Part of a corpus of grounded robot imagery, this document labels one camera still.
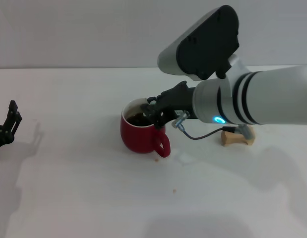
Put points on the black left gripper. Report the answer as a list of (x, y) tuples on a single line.
[(0, 135)]

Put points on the red ceramic coffee cup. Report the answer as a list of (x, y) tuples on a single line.
[(138, 138)]

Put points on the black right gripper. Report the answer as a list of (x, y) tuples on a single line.
[(178, 101)]

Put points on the light wooden bridge block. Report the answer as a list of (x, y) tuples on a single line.
[(232, 139)]

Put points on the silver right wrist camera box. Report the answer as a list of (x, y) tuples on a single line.
[(205, 44)]

